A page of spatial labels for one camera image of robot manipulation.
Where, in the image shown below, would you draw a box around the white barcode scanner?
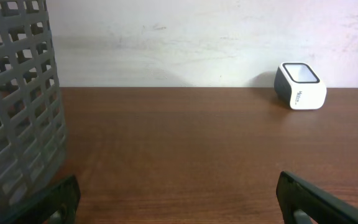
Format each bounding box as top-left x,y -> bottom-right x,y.
273,62 -> 327,110

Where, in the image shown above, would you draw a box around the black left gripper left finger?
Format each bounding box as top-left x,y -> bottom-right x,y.
12,175 -> 81,224

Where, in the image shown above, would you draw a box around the grey plastic mesh basket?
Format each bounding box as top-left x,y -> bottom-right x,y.
0,0 -> 67,211

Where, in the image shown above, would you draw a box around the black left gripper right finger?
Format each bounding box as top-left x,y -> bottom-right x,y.
276,171 -> 358,224

